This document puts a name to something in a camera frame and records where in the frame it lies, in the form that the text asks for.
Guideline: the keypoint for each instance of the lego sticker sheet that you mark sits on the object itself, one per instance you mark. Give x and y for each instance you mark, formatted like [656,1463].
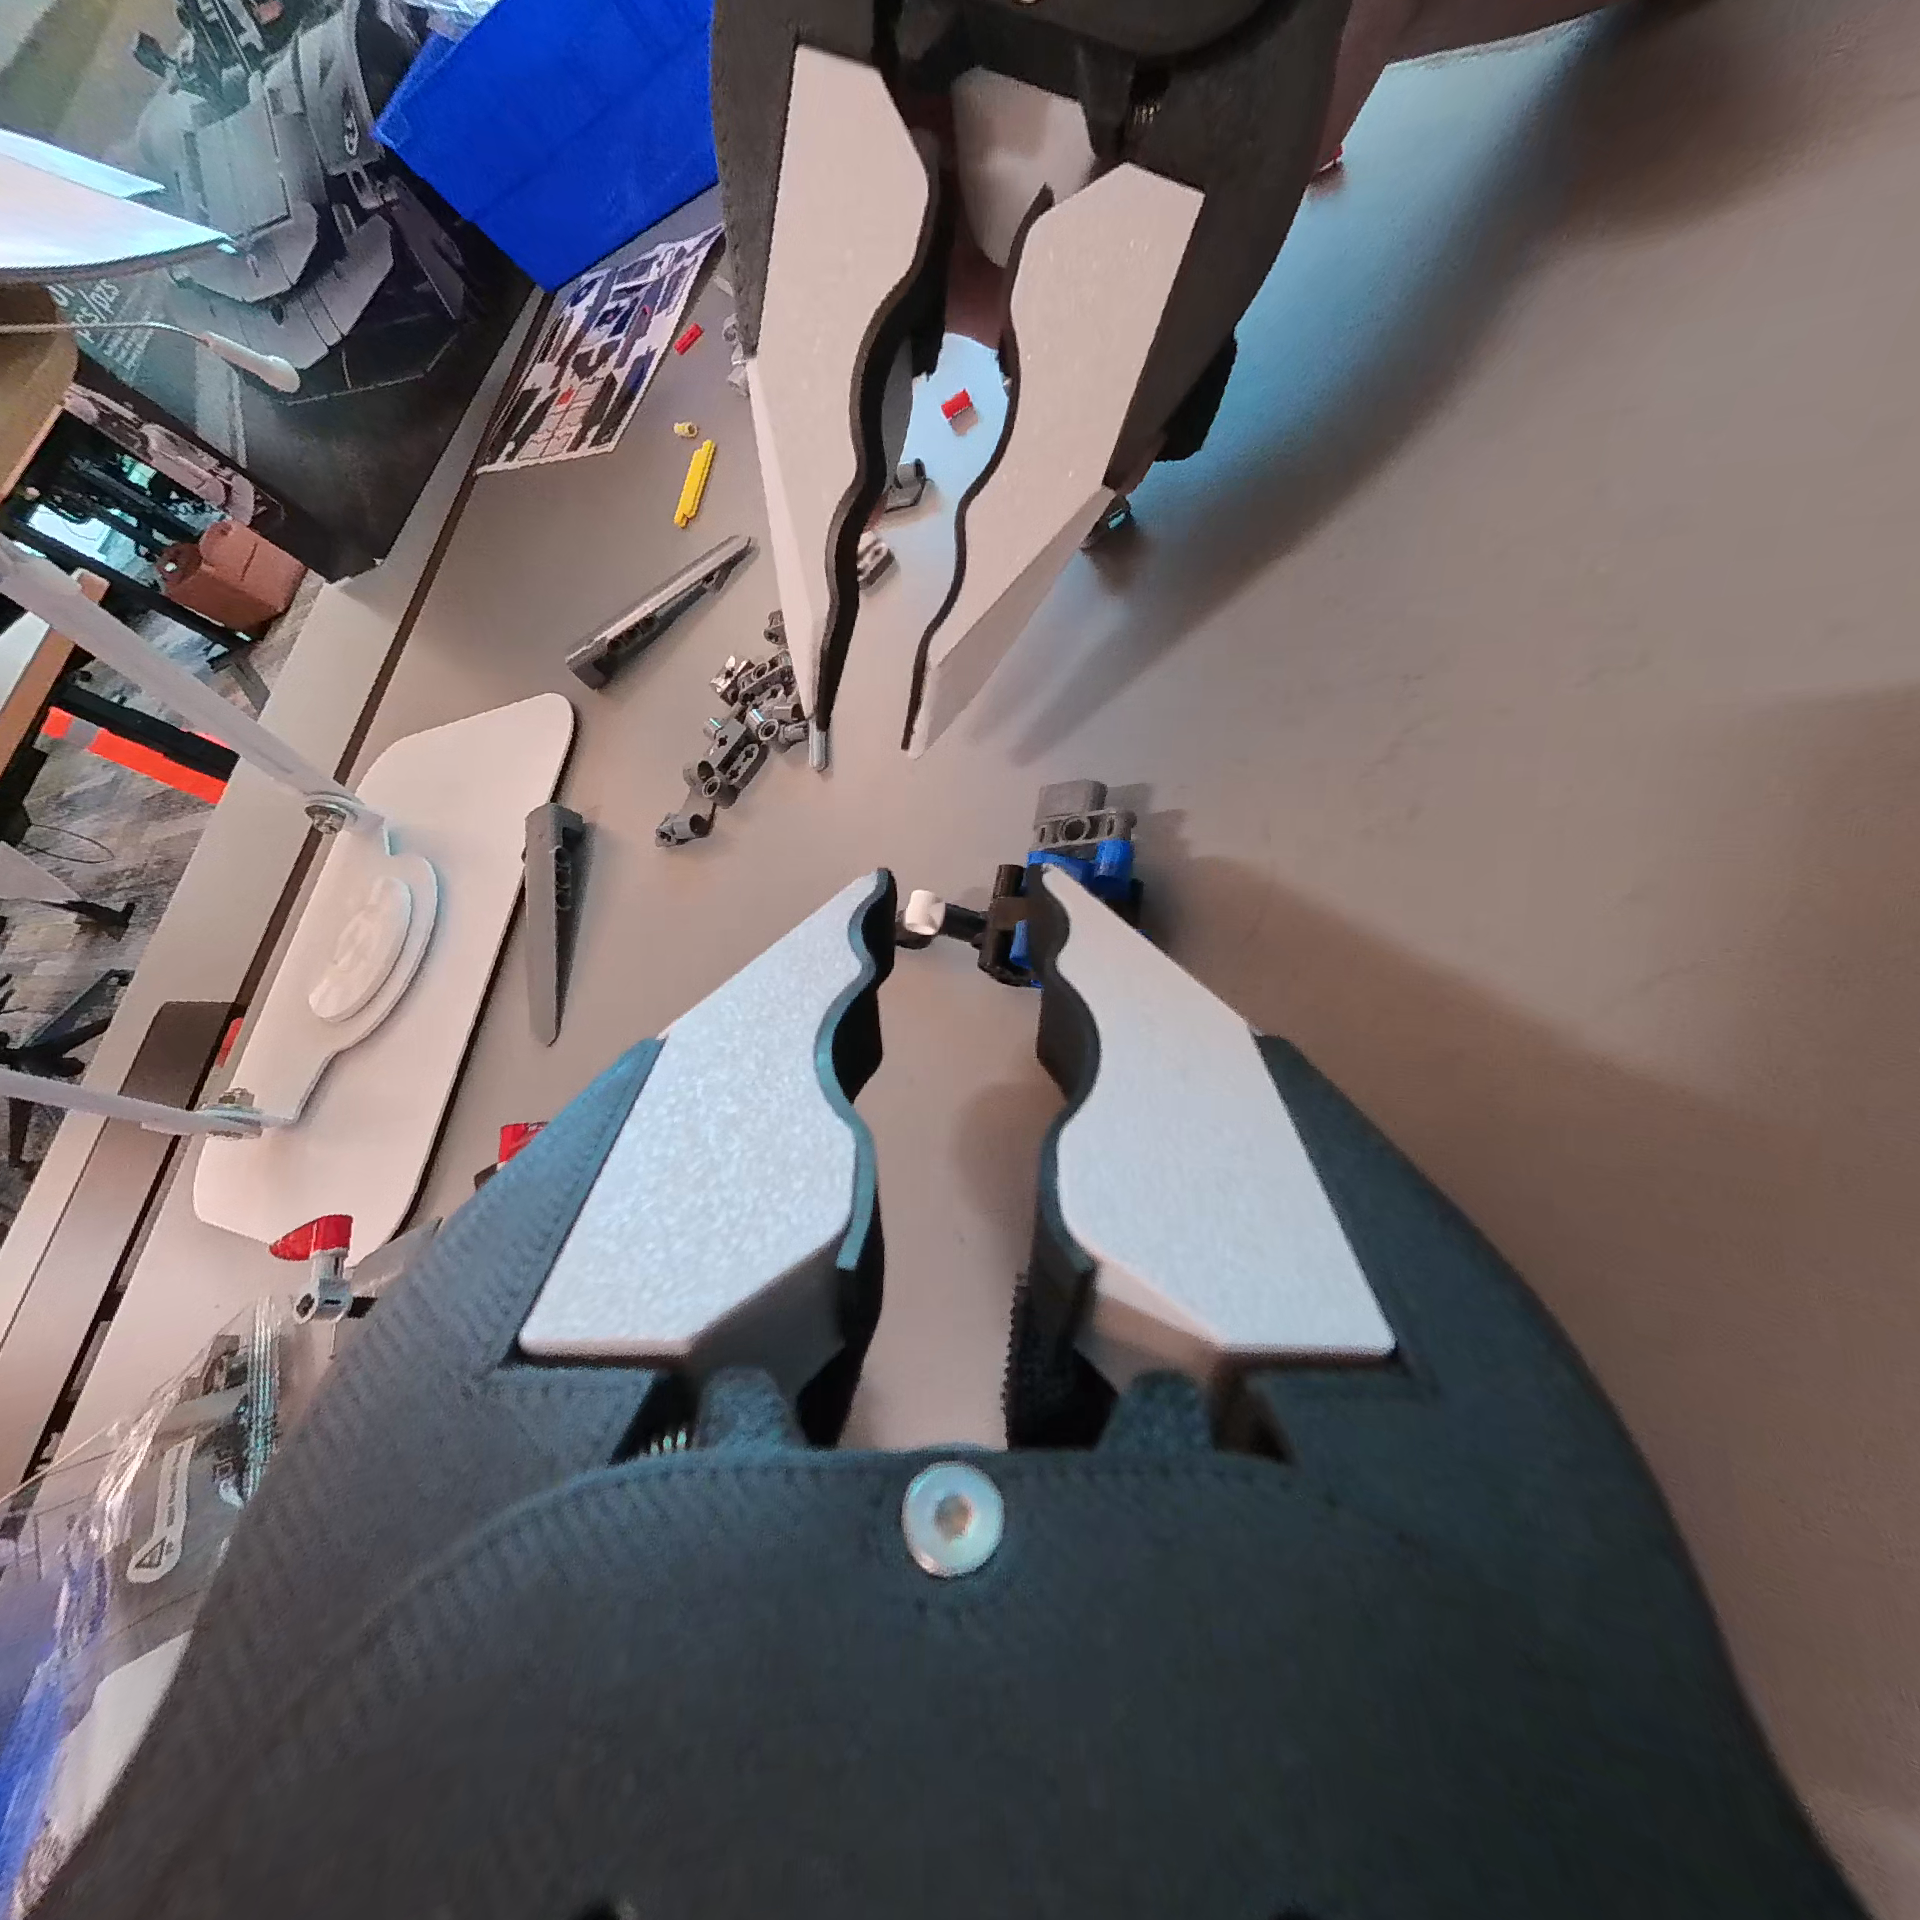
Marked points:
[599,360]

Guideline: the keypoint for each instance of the clear plastic parts bag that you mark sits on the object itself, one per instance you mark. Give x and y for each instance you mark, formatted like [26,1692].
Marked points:
[149,1500]

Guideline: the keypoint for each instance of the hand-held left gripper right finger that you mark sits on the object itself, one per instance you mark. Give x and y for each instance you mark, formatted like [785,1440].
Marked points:
[1213,1200]

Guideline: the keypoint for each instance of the white flat stand board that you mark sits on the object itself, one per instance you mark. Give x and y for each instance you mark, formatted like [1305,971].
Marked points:
[481,765]

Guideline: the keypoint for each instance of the blue black lego assembly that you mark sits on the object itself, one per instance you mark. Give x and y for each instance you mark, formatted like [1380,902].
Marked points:
[1119,879]

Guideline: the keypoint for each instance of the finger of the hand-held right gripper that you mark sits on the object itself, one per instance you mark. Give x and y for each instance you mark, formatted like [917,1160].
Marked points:
[1079,375]
[825,301]

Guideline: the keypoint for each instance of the person's right hand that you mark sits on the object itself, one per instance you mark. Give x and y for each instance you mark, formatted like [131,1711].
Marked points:
[983,301]

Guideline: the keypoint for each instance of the small grey lego connector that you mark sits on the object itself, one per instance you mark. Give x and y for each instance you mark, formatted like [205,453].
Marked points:
[874,567]
[1109,523]
[903,491]

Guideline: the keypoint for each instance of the yellow lego beam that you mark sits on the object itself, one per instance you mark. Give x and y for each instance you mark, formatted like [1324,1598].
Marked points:
[696,484]

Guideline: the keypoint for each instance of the grey lego connector block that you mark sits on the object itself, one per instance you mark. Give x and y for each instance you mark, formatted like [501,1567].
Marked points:
[1088,819]

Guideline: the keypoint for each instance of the lego set box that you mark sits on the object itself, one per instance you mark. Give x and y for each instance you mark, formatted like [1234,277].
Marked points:
[299,224]

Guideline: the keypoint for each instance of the blue plastic storage bin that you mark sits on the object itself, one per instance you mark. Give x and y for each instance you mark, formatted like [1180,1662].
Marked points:
[569,119]

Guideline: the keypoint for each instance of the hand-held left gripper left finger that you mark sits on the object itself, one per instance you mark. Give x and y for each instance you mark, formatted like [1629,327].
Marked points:
[690,1200]

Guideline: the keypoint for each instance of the lego technic car chassis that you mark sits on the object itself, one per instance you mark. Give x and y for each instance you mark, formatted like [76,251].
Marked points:
[316,1237]

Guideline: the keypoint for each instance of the pile of grey lego connectors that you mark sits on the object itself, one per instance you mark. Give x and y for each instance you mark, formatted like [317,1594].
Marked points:
[744,734]

